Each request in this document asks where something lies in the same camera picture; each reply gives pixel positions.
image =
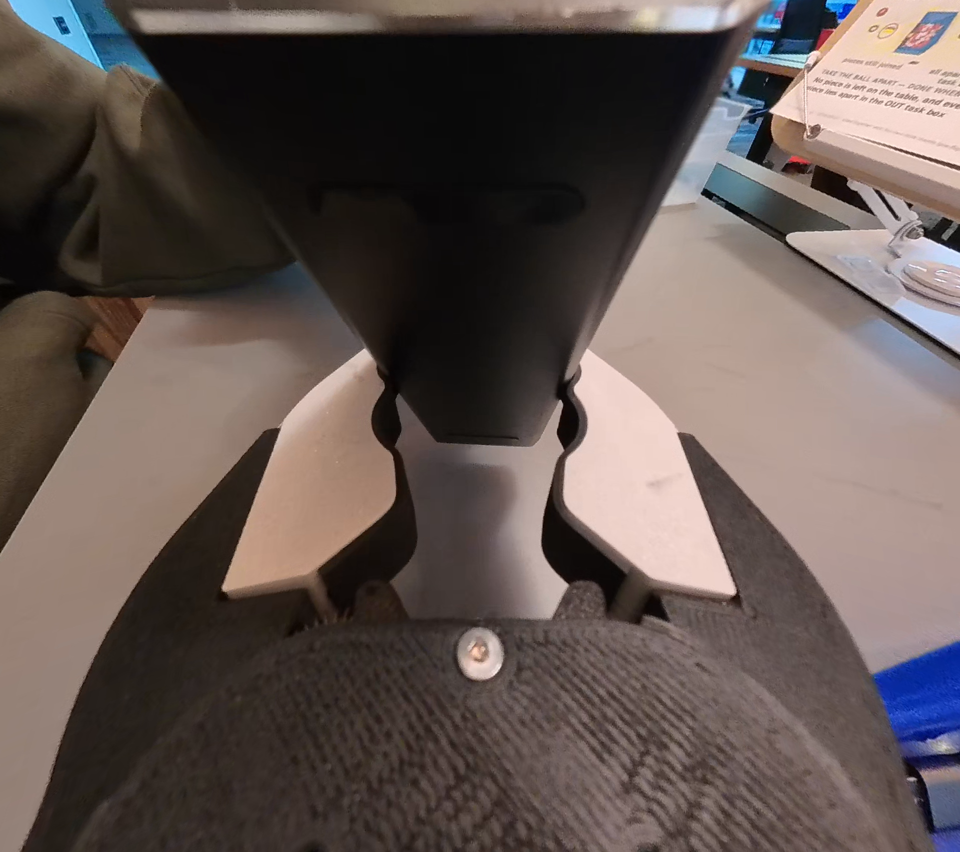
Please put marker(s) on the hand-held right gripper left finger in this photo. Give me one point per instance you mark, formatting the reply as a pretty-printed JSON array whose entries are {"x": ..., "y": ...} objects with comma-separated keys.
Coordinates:
[{"x": 315, "y": 492}]

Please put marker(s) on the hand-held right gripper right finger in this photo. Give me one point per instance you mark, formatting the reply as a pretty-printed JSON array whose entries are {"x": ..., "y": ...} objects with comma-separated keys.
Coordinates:
[{"x": 645, "y": 492}]

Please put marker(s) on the black metal device box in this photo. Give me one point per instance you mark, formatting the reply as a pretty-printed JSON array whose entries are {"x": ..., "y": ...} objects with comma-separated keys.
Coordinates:
[{"x": 450, "y": 140}]

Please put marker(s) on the grey desk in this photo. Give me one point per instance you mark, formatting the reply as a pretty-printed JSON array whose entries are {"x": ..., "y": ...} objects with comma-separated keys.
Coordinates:
[{"x": 750, "y": 380}]

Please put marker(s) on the person's green clothing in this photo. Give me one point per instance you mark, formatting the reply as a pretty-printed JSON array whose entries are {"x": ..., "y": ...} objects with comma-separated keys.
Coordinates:
[{"x": 37, "y": 402}]

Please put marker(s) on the clear plastic container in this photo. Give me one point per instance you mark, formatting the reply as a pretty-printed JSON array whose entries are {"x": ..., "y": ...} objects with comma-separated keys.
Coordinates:
[{"x": 709, "y": 155}]

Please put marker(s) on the blue plastic bin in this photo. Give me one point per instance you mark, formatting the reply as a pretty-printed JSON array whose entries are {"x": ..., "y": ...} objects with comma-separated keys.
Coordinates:
[{"x": 922, "y": 706}]

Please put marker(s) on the white round disc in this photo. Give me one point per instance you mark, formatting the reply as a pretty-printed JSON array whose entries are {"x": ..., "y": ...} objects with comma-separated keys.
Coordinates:
[{"x": 930, "y": 282}]

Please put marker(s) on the printed instruction sheet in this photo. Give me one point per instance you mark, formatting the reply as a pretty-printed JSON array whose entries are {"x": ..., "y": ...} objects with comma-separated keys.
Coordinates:
[{"x": 900, "y": 65}]

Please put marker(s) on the black office chair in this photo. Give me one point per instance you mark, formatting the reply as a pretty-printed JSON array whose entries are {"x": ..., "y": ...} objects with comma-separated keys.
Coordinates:
[{"x": 802, "y": 16}]

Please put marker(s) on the wall socket plate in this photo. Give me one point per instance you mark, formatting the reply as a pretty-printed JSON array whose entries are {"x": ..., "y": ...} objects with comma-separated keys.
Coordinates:
[{"x": 61, "y": 25}]

